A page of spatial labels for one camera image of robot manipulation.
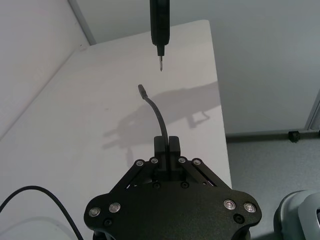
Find thin dark cable with plug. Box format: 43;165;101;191
137;84;171;151

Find black round cable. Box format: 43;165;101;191
0;185;85;240

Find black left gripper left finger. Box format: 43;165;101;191
109;136;168;194

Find small black floor bracket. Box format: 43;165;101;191
288;129;301;144

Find black corded screwdriver tool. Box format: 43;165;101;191
149;0;172;73

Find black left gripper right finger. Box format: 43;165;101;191
168;135;232;192

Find grey striped post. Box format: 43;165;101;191
67;0;97;46

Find pale grey frame post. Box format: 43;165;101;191
303;87;320;131

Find grey rounded robot housing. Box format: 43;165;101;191
273;189;320;240

